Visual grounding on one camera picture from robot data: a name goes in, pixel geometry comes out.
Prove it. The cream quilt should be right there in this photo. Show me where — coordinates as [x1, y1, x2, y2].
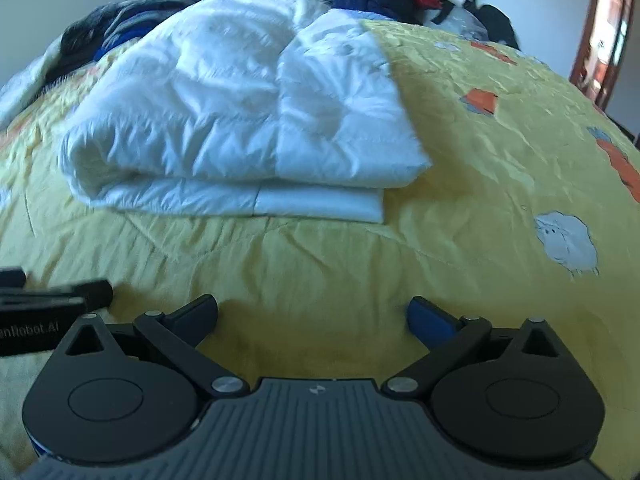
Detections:
[0, 52, 52, 128]

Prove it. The white plastic bag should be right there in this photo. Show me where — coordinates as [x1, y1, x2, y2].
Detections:
[440, 4, 489, 42]

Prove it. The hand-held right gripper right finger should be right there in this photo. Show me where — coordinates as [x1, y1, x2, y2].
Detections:
[382, 296, 573, 403]

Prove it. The white puffer jacket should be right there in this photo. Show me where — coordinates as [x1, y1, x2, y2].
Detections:
[57, 0, 434, 224]

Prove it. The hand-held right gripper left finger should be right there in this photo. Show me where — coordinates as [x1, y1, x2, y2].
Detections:
[52, 294, 251, 402]

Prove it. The pile of dark clothes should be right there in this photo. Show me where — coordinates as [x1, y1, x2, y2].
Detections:
[44, 0, 197, 87]

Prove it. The wooden door frame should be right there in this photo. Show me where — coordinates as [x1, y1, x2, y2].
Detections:
[569, 0, 640, 112]

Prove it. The black cloth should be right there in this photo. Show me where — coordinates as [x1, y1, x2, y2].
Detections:
[475, 4, 522, 52]

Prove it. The yellow printed blanket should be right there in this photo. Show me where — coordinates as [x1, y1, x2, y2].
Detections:
[0, 17, 640, 461]

